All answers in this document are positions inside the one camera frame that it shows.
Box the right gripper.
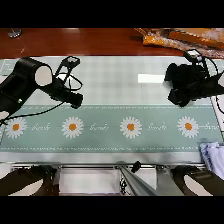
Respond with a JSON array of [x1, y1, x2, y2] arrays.
[[167, 85, 198, 108]]

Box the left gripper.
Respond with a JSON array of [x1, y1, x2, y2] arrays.
[[49, 77, 85, 110]]

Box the orange plastic-wrapped package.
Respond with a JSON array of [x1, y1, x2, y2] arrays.
[[142, 33, 224, 60], [167, 28, 224, 50]]

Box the pale blue garment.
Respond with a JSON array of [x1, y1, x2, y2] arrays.
[[198, 142, 224, 183]]

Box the round metal object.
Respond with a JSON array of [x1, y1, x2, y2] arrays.
[[8, 28, 23, 39]]

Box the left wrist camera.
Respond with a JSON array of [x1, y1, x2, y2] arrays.
[[54, 55, 82, 82]]

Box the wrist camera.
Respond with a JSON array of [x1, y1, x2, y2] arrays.
[[183, 49, 206, 69], [54, 55, 82, 82]]

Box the black cable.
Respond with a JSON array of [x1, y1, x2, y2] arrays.
[[0, 99, 66, 127]]

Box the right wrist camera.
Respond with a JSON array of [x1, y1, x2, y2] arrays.
[[183, 49, 206, 69]]

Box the silver frame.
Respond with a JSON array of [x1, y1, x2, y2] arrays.
[[9, 160, 208, 197]]

